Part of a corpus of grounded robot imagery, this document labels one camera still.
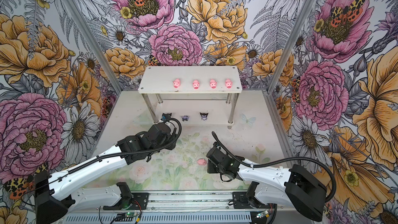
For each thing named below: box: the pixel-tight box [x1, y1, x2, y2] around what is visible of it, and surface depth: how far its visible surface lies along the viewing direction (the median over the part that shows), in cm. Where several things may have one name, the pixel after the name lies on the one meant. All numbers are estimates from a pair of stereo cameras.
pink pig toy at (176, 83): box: [172, 78, 181, 89], surface depth 76 cm
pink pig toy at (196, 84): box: [192, 79, 200, 90], surface depth 76 cm
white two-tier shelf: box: [137, 65, 243, 130], surface depth 83 cm
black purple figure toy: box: [199, 112, 209, 121], surface depth 96 cm
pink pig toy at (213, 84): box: [209, 78, 218, 89], surface depth 76 cm
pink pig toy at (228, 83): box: [224, 78, 233, 89], surface depth 76 cm
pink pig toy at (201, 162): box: [196, 158, 207, 166], surface depth 87 cm
